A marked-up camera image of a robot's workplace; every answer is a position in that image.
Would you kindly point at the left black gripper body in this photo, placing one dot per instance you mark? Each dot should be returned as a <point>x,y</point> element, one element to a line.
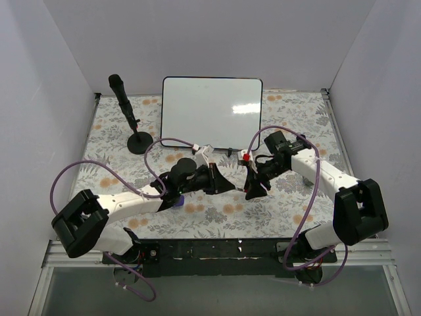
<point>212,178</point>

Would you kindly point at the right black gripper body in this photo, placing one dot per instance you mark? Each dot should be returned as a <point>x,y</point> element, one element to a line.
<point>251,178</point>

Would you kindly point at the white whiteboard black frame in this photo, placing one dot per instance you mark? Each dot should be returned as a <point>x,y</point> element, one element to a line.
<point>223,112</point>

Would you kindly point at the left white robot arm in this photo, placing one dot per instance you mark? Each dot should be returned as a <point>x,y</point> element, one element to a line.
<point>84,223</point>

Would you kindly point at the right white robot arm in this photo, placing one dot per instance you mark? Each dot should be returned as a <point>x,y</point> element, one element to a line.
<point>359,211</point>

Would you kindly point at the purple foam microphone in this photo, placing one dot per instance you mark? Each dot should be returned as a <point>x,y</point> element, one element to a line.
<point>180,202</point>

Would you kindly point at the black round microphone stand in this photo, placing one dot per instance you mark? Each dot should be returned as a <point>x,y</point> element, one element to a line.
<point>138,142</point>

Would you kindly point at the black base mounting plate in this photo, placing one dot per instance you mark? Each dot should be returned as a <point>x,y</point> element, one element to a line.
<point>208,257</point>

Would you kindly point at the black microphone on stand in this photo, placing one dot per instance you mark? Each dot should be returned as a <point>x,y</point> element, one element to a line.
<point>117,86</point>

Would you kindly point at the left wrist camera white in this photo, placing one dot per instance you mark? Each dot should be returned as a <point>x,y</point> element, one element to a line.
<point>201,154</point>

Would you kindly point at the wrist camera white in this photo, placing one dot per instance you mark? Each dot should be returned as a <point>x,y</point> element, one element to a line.
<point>244,157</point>
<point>201,154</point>

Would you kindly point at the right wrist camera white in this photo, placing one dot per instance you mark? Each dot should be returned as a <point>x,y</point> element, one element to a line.
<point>244,157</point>

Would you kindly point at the wire whiteboard easel stand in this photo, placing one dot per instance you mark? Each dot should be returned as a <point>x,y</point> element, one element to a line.
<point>229,151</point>

